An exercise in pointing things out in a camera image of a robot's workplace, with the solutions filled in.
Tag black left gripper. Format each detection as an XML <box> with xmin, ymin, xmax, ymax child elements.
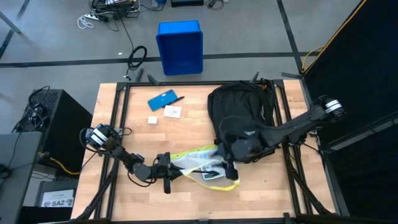
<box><xmin>152</xmin><ymin>152</ymin><xmax>185</xmax><ymax>194</ymax></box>

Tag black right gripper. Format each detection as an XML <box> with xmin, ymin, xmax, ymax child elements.
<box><xmin>216</xmin><ymin>136</ymin><xmax>265</xmax><ymax>181</ymax></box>

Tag white calculator dark keys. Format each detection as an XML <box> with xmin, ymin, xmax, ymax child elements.
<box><xmin>200</xmin><ymin>164</ymin><xmax>225</xmax><ymax>182</ymax></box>

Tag white mesh pouch yellow trim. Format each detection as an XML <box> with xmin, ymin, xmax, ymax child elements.
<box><xmin>170</xmin><ymin>144</ymin><xmax>241</xmax><ymax>192</ymax></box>

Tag black backpack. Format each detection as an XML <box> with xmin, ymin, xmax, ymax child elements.
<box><xmin>207</xmin><ymin>79</ymin><xmax>278</xmax><ymax>163</ymax></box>

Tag small white card box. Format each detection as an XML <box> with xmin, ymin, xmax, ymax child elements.
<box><xmin>163</xmin><ymin>105</ymin><xmax>183</xmax><ymax>119</ymax></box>

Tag black pen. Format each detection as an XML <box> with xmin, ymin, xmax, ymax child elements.
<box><xmin>161</xmin><ymin>95</ymin><xmax>186</xmax><ymax>108</ymax></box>

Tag blue smartphone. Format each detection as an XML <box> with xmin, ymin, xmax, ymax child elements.
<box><xmin>147</xmin><ymin>89</ymin><xmax>179</xmax><ymax>112</ymax></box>

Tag black computer tower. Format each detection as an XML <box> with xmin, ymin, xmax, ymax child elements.
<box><xmin>18</xmin><ymin>89</ymin><xmax>93</xmax><ymax>175</ymax></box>

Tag grey case with SA2 label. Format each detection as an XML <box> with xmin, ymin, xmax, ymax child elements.
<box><xmin>36</xmin><ymin>179</ymin><xmax>78</xmax><ymax>208</ymax></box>

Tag blue plastic bin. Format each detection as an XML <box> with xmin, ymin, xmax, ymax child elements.
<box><xmin>155</xmin><ymin>20</ymin><xmax>204</xmax><ymax>77</ymax></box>

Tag grey desk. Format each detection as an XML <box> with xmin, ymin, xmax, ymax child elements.
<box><xmin>0</xmin><ymin>131</ymin><xmax>44</xmax><ymax>224</ymax></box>

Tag black curtain panel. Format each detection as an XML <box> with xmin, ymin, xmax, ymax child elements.
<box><xmin>300</xmin><ymin>0</ymin><xmax>398</xmax><ymax>224</ymax></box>

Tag black power adapter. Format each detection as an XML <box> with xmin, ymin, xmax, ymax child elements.
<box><xmin>205</xmin><ymin>0</ymin><xmax>230</xmax><ymax>10</ymax></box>

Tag black flat box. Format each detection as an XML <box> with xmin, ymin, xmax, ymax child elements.
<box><xmin>170</xmin><ymin>0</ymin><xmax>205</xmax><ymax>8</ymax></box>

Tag white power strip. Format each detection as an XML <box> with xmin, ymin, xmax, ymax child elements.
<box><xmin>83</xmin><ymin>11</ymin><xmax>109</xmax><ymax>22</ymax></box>

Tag black aluminium table frame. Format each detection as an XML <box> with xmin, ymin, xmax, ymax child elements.
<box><xmin>70</xmin><ymin>68</ymin><xmax>349</xmax><ymax>224</ymax></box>

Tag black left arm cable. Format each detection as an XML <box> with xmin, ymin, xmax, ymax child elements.
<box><xmin>78</xmin><ymin>126</ymin><xmax>95</xmax><ymax>155</ymax></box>

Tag thick yellow power cable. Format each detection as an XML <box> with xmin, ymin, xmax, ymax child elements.
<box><xmin>37</xmin><ymin>151</ymin><xmax>81</xmax><ymax>176</ymax></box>

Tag coiled black cable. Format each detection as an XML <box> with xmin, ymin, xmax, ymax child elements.
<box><xmin>124</xmin><ymin>45</ymin><xmax>148</xmax><ymax>80</ymax></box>

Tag black cable bundle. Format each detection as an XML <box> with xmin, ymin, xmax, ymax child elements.
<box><xmin>11</xmin><ymin>86</ymin><xmax>51</xmax><ymax>134</ymax></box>

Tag white coiled cable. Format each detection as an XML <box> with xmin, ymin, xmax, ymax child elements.
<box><xmin>76</xmin><ymin>14</ymin><xmax>95</xmax><ymax>30</ymax></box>

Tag black device with cables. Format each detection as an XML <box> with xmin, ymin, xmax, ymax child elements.
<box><xmin>88</xmin><ymin>0</ymin><xmax>141</xmax><ymax>20</ymax></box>

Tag long thin yellow cable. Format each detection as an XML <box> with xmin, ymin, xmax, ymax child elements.
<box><xmin>300</xmin><ymin>0</ymin><xmax>368</xmax><ymax>74</ymax></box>

